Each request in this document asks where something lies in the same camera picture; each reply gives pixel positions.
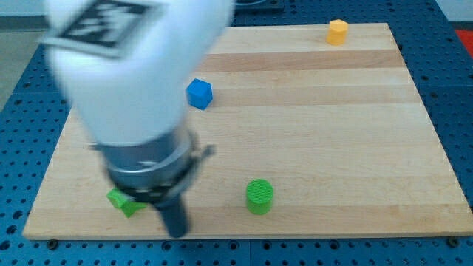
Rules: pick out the green star block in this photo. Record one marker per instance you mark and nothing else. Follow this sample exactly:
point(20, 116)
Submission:
point(124, 202)

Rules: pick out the green cylinder block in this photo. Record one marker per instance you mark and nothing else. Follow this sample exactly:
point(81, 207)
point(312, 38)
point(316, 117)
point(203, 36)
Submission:
point(259, 196)

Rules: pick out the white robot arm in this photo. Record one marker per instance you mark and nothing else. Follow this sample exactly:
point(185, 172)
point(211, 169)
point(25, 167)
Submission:
point(124, 65)

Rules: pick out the light wooden board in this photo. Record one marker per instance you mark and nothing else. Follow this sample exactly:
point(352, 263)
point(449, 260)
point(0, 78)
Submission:
point(340, 132)

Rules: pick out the black white fiducial tag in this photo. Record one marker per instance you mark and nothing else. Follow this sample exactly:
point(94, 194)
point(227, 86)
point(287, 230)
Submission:
point(105, 27)

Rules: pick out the yellow hexagon block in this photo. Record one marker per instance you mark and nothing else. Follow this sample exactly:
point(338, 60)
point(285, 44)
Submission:
point(337, 32)

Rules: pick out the grey metal flange mount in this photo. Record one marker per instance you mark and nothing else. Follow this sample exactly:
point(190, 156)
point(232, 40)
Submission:
point(157, 170)

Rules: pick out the dark cylindrical pusher stick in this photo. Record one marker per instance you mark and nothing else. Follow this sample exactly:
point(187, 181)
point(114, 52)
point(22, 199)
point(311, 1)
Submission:
point(174, 216)

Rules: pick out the blue cube block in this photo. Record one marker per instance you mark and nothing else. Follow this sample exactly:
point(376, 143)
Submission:
point(199, 94)

